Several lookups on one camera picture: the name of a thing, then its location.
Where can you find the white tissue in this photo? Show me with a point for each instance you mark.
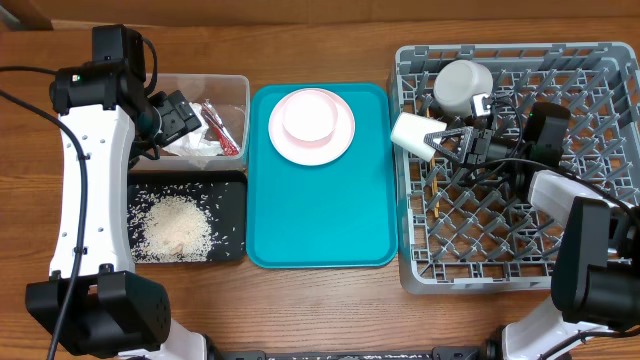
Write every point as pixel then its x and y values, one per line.
pixel 192 142

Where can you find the black plastic tray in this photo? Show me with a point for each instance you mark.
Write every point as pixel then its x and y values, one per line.
pixel 230 200

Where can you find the grey dishwasher rack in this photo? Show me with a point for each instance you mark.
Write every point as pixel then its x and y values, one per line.
pixel 486 239

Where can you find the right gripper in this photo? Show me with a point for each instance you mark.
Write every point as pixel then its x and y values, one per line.
pixel 466 133

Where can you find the rice pile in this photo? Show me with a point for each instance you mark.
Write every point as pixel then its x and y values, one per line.
pixel 175 232

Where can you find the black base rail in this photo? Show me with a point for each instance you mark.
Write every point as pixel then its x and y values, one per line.
pixel 350 355

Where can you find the grey bowl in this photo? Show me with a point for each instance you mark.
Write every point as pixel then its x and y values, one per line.
pixel 457 83

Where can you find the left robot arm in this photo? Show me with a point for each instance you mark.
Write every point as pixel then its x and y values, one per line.
pixel 93 302

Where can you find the clear plastic bin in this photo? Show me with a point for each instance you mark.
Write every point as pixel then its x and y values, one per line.
pixel 229 95

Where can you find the large white plate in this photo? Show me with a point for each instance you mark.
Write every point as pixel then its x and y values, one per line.
pixel 313 153

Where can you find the teal serving tray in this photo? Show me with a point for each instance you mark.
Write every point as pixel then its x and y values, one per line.
pixel 340 214

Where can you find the white cup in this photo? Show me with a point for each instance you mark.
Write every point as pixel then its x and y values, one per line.
pixel 409 132

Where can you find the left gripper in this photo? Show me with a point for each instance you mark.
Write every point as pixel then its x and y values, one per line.
pixel 178 115

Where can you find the small pink plate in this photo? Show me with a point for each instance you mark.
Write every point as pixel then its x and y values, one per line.
pixel 309 115

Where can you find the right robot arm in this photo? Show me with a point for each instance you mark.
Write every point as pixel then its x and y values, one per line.
pixel 595 279

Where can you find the red sauce packet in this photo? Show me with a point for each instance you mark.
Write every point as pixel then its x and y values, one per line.
pixel 225 139

